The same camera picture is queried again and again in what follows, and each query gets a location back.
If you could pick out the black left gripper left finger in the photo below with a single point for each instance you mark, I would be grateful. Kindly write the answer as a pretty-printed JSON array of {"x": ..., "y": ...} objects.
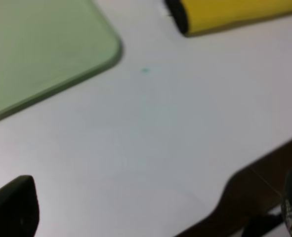
[{"x": 19, "y": 208}]

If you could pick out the yellow towel with black trim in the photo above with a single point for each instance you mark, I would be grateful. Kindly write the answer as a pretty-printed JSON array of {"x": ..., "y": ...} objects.
[{"x": 196, "y": 17}]

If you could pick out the green plastic tray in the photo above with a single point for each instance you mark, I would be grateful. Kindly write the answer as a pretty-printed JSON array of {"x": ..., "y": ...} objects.
[{"x": 47, "y": 46}]

